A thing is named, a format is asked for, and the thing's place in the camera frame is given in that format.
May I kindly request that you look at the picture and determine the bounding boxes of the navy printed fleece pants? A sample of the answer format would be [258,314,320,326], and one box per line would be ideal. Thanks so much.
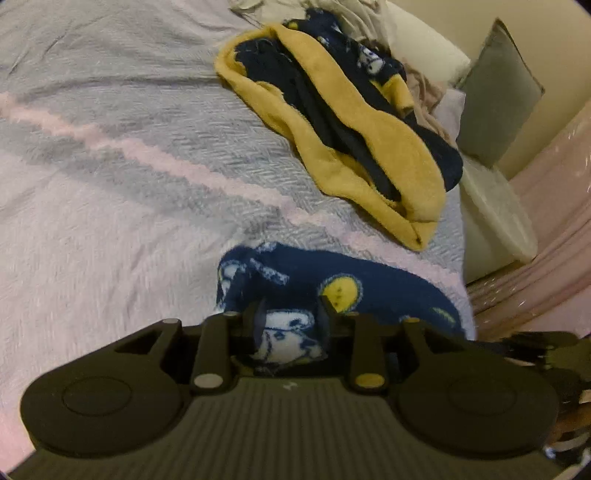
[215,242,466,376]

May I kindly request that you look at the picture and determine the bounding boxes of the pale lilac cloth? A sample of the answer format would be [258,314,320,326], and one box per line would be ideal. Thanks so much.
[433,89,468,149]

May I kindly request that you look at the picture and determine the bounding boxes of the white pillow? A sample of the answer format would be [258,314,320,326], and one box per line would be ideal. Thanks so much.
[383,0,472,86]

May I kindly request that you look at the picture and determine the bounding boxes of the grey pink striped blanket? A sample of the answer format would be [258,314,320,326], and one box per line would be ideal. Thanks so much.
[0,0,478,464]

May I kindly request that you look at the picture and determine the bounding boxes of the yellow lined navy fleece garment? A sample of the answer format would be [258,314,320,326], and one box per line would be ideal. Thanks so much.
[215,7,465,252]

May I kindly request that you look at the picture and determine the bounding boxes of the white round container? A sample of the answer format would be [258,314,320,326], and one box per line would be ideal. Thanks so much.
[461,156,540,283]

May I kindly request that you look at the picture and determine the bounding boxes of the grey cushion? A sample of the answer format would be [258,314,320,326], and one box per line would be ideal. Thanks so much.
[456,18,546,169]

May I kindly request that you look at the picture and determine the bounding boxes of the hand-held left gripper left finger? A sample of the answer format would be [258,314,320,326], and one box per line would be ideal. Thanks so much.
[113,300,267,395]

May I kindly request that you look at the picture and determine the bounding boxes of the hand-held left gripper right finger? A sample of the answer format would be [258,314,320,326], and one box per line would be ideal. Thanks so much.
[316,298,462,392]

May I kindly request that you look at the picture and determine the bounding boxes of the pink curtain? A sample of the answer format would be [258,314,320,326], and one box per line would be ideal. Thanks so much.
[466,102,591,340]

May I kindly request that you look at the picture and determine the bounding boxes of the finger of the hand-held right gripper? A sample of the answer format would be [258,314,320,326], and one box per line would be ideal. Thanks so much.
[480,330,580,365]

